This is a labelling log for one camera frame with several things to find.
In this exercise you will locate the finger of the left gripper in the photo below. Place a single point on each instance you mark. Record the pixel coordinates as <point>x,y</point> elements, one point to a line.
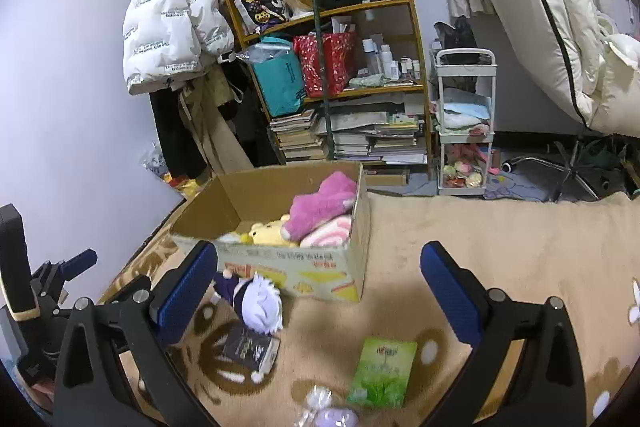
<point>67,269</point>

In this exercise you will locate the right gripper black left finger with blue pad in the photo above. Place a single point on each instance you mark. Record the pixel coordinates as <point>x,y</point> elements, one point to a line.
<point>91,386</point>

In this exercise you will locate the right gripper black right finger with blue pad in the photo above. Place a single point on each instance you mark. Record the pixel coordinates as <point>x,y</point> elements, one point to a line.
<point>547,387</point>

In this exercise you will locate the white haired anime plush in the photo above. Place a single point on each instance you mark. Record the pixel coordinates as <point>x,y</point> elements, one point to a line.
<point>256,301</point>

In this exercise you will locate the yellow plush toy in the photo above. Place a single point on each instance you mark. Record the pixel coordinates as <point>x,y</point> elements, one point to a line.
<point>260,234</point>

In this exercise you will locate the green tissue pack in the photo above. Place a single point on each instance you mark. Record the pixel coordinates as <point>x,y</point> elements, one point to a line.
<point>382,374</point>

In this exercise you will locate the pink bear plush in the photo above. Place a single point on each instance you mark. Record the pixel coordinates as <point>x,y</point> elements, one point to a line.
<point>335,197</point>

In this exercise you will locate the white pink soft pillow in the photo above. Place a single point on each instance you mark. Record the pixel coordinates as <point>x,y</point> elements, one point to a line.
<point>333,233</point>

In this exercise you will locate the black face tissue pack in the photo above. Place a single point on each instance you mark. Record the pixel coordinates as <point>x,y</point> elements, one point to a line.
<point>253,350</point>

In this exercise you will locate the black hanging garment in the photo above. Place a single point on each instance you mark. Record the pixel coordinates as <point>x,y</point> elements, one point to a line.
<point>182,156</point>

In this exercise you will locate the cardboard box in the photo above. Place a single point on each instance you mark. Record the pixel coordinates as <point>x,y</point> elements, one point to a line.
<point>241,214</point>

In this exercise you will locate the purple item in plastic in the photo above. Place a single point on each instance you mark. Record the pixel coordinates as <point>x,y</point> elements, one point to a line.
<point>319,411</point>

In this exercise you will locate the chrome chair base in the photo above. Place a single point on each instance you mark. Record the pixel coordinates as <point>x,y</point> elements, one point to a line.
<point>582,169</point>

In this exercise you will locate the beige hanging coat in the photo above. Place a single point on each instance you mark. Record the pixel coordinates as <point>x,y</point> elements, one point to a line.
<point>199,100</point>

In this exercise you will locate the stack of books left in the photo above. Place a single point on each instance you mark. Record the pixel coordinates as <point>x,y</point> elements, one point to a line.
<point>297,136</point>

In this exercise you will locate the stack of books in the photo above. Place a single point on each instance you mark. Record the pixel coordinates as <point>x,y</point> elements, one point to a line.
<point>297,136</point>
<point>385,129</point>

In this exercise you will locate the teal paper bag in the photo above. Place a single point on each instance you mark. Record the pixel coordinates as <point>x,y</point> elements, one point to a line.
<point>279,77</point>

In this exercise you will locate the white puffer jacket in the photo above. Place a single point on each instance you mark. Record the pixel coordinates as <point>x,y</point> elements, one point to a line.
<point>168,42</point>

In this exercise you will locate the stack of books right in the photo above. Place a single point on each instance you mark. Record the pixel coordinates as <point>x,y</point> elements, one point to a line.
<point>385,129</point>

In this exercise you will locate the wooden shelf unit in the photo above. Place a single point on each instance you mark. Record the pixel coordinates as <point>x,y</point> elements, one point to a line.
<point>393,22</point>

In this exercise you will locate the red gift bag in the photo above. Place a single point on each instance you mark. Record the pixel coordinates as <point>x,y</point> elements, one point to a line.
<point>338,53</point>

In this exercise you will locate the white rolling cart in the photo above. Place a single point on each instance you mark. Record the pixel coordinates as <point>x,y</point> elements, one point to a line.
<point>465,81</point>

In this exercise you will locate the white bottles on shelf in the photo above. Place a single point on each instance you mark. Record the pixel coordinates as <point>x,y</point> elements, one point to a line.
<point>381,63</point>

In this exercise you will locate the green pole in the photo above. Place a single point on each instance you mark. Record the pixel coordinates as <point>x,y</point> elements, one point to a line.
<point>324,80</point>

